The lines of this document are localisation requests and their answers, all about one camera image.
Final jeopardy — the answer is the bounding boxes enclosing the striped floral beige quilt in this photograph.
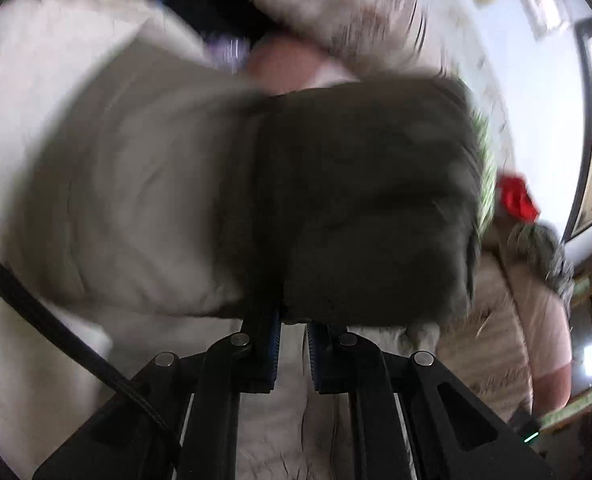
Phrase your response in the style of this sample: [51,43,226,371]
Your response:
[255,0,454,76]

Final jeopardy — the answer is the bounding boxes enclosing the white leaf-print duvet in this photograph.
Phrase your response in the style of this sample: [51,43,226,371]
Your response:
[0,0,357,480]

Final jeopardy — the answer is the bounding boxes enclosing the green white patterned blanket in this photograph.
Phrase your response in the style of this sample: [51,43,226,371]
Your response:
[472,110,497,236]

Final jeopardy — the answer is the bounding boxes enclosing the black cable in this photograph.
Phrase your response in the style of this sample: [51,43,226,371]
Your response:
[0,236,172,434]

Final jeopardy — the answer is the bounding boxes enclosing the olive quilted puffer jacket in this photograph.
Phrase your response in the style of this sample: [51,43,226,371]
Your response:
[5,41,485,331]

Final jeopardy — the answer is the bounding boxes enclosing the striped beige pillow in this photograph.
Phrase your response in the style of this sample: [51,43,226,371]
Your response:
[435,219,575,424]

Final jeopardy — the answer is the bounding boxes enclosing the red cloth item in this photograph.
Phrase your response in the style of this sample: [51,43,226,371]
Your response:
[497,174,540,223]

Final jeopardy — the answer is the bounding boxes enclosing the pink folded blanket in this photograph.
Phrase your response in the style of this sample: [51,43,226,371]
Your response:
[243,35,356,96]

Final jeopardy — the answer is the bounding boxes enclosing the purple plastic bag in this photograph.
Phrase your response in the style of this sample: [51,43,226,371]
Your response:
[205,34,250,74]

